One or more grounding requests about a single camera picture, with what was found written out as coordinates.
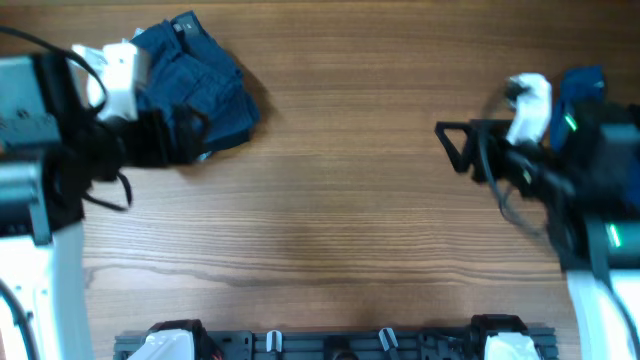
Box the dark blue denim shorts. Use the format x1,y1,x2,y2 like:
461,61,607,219
130,11,261,163

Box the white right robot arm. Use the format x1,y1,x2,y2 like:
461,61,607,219
434,100,639,359

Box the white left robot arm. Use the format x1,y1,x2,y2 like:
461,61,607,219
1,46,209,359

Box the crumpled blue garment pile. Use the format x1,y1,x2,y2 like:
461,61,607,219
549,65,607,153

